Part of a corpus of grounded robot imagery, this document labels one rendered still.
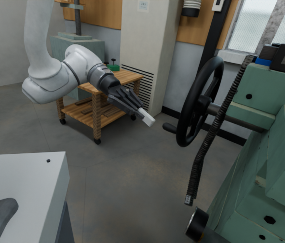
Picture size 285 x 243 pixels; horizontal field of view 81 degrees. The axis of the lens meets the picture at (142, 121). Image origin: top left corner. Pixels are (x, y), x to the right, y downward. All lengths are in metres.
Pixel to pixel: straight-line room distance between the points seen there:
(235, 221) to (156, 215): 0.79
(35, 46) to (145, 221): 1.01
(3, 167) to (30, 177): 0.07
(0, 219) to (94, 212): 0.83
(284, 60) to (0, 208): 0.59
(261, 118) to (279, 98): 0.05
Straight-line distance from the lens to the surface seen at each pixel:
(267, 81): 0.46
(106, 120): 1.59
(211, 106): 0.54
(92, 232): 1.13
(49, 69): 0.62
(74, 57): 0.70
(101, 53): 2.47
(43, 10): 0.58
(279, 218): 0.41
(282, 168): 0.27
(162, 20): 1.75
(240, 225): 0.45
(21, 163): 0.49
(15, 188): 0.44
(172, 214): 1.22
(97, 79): 0.64
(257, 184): 0.37
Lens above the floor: 1.02
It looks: 31 degrees down
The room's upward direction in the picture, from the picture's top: 8 degrees clockwise
